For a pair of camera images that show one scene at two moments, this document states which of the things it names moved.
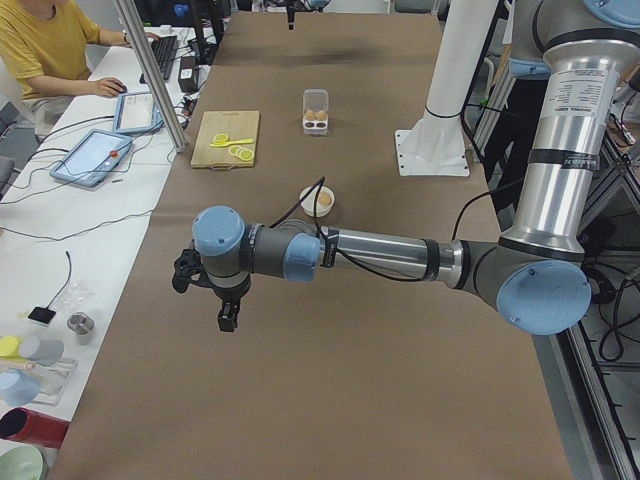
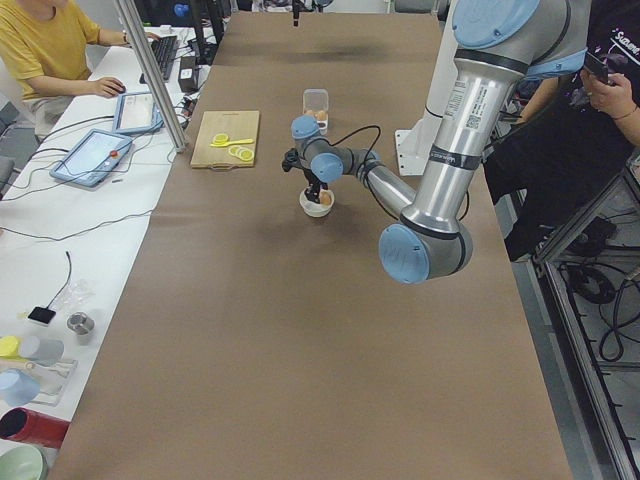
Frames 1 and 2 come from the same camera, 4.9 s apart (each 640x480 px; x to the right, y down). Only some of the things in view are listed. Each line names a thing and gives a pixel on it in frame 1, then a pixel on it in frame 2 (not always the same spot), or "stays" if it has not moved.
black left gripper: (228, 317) → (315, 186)
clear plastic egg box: (316, 111) stays
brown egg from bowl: (324, 198) stays
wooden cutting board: (238, 126) stays
